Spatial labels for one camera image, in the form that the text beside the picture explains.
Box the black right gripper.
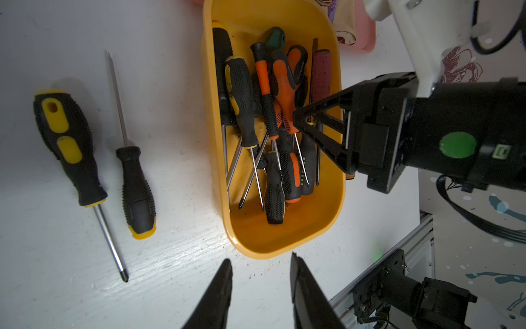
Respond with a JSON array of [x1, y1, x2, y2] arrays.
[[293, 72, 418, 193]]

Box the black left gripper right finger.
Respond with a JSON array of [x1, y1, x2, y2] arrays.
[[290, 252, 344, 328]]

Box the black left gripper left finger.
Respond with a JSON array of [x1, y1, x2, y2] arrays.
[[182, 259, 233, 328]]

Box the slim black yellow-capped screwdriver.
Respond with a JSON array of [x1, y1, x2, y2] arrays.
[[105, 52, 156, 240]]

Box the large yellow black screwdriver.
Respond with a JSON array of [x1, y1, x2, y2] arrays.
[[33, 89, 129, 282]]

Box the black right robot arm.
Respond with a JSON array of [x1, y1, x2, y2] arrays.
[[293, 72, 525, 193]]

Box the black orange stubby screwdriver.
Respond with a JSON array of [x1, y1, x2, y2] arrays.
[[278, 126, 301, 204]]

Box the orange black large screwdriver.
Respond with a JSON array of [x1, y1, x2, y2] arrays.
[[271, 49, 310, 185]]

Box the slim orange black screwdriver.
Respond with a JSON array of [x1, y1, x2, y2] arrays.
[[250, 42, 281, 172]]

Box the black yellow screwdriver in box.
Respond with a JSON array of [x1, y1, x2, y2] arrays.
[[225, 56, 264, 211]]

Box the yellow plastic storage box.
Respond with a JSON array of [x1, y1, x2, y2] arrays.
[[201, 0, 347, 260]]

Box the pink plastic tray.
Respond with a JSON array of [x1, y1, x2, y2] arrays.
[[327, 0, 377, 53]]

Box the pink handle screwdriver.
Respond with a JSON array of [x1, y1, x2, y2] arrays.
[[309, 48, 333, 186]]

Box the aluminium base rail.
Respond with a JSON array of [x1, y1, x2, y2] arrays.
[[330, 212, 436, 328]]

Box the green black handle screwdriver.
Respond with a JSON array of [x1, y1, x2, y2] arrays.
[[264, 26, 286, 53]]

